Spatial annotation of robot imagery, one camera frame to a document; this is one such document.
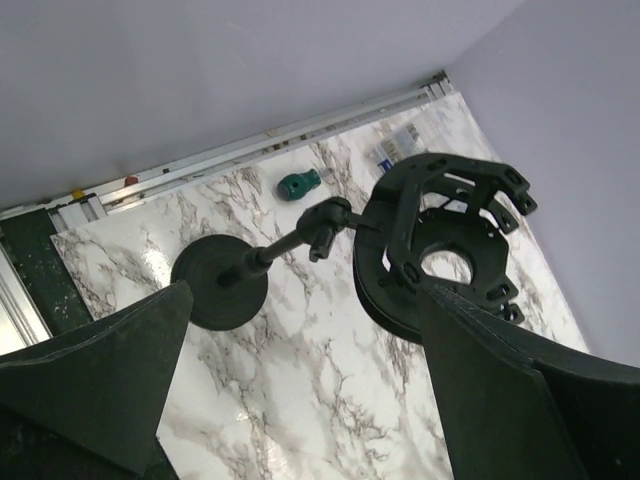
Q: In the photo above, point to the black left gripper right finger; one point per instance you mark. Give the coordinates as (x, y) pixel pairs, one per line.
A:
(498, 416)

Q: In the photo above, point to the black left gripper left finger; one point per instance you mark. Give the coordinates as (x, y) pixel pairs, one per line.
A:
(88, 403)

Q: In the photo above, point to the black stand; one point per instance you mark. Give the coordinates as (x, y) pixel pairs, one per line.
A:
(432, 220)

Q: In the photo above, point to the green small part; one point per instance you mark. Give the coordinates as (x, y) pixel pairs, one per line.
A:
(295, 186)

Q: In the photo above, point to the clear plastic screw box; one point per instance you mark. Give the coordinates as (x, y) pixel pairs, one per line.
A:
(396, 138)

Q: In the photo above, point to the aluminium mounting rail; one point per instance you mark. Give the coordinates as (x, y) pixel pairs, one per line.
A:
(39, 299)

